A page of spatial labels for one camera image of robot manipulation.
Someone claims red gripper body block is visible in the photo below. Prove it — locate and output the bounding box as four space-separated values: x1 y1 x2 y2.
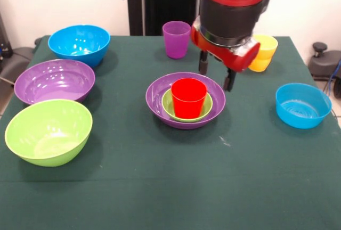
190 17 261 73

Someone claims blue floor cable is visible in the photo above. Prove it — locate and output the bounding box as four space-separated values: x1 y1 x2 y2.
326 56 341 92

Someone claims small blue bowl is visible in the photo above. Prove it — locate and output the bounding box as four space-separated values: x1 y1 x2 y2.
275 83 333 129

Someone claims red cup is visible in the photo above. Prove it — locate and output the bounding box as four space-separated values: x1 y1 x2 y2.
170 78 208 119

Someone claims grey pedestal foot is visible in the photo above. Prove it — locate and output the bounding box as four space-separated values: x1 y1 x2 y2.
307 42 341 81
0 46 34 81

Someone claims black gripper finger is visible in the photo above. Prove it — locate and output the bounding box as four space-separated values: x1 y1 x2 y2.
198 50 209 76
223 67 237 92

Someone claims yellow cup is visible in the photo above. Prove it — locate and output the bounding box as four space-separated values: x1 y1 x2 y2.
247 34 279 73

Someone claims small green bowl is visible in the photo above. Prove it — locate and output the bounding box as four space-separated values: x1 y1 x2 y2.
161 88 214 123

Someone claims black equipment rack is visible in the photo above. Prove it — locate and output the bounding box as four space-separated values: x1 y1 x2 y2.
0 11 13 63

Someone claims purple bowl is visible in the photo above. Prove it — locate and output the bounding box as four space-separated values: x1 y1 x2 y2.
14 59 96 105
145 71 226 129

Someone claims large blue bowl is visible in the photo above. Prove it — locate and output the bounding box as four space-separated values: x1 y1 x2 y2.
47 24 111 69

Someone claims large green bowl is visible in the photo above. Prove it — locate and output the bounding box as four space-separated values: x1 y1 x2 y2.
4 99 93 167

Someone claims dark green tablecloth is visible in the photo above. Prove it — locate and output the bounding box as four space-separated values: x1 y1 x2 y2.
0 35 341 230

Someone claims purple cup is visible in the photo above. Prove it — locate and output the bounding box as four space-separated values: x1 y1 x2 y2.
162 21 192 60

